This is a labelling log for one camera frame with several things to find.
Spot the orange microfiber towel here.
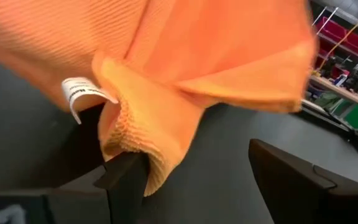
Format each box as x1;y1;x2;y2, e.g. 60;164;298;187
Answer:
0;0;318;197

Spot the light wooden workbench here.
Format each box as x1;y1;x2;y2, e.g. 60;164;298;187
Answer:
309;74;358;113

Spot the orange extension cable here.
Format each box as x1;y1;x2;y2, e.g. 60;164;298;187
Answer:
318;4;358;71

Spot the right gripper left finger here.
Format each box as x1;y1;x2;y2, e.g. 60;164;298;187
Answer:
0;151;151;224

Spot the red storage bin shelf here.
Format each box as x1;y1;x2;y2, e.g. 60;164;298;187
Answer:
314;16;358;71

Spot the black aluminium table frame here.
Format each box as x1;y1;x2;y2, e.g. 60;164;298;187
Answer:
300;98;358;158

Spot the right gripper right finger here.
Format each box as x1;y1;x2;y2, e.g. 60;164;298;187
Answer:
248;138;358;224

